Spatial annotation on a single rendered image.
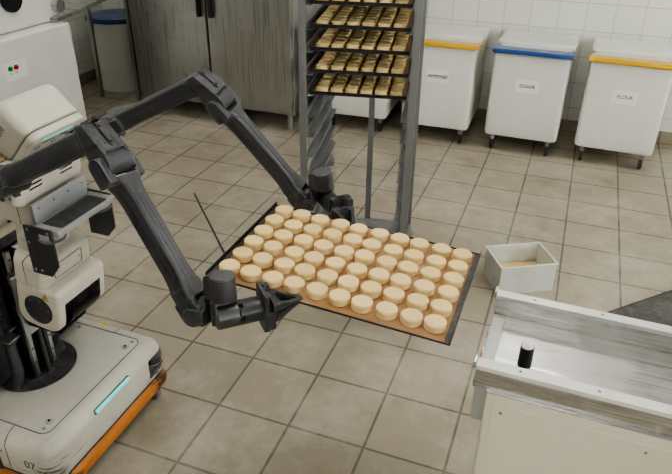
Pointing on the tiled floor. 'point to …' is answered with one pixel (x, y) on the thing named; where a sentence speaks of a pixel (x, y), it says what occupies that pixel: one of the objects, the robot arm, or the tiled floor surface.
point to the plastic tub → (520, 267)
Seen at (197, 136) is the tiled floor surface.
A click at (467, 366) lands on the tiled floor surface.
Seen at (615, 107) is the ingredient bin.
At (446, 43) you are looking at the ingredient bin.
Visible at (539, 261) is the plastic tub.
